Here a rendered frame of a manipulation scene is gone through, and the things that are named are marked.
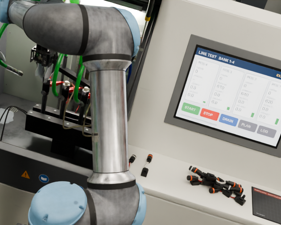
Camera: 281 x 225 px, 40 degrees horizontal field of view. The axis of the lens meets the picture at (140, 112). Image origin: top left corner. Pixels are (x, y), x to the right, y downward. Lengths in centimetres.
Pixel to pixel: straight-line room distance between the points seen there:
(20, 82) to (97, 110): 112
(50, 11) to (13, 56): 107
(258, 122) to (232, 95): 15
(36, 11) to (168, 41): 66
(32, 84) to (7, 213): 63
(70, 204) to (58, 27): 38
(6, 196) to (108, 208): 79
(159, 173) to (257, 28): 63
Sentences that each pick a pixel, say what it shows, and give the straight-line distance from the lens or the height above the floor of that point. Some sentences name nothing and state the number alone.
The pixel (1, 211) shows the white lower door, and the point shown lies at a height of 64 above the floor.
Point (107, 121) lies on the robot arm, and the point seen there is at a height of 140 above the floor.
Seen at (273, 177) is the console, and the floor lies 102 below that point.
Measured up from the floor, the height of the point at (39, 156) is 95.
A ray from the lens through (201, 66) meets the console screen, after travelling 146.
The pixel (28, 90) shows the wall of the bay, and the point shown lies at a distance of 198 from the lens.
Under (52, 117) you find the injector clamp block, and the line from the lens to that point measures 162.
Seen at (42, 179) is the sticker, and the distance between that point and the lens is 149.
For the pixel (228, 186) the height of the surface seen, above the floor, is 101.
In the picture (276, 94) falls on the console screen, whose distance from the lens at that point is 151.
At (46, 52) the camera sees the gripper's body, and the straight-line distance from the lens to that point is 143.
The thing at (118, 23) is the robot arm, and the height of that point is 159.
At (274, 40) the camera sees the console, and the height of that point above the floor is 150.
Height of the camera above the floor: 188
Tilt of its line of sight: 30 degrees down
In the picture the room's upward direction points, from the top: 16 degrees clockwise
